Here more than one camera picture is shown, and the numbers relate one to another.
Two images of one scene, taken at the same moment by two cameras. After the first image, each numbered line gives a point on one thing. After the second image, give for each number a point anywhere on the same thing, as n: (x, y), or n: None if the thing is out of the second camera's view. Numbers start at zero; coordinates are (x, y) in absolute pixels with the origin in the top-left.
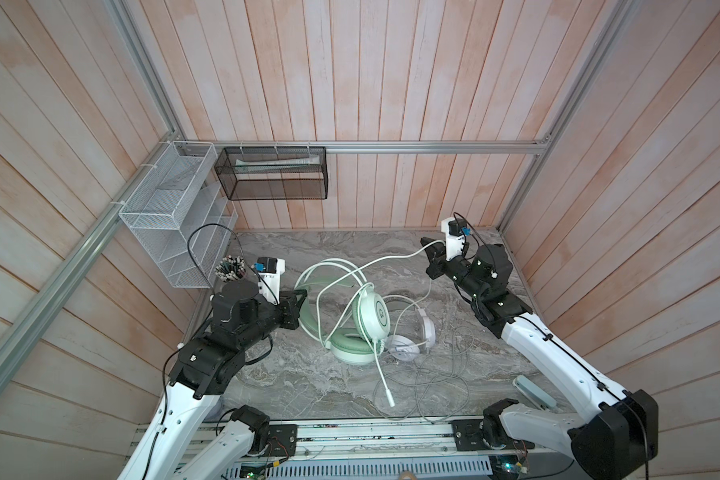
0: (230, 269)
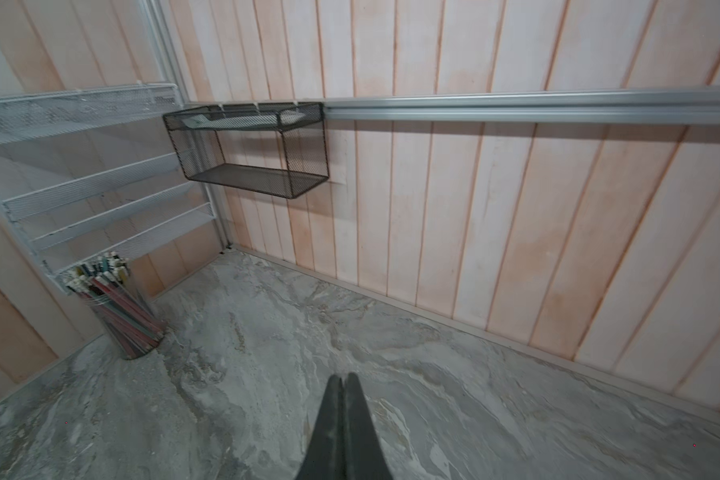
0: (104, 282)
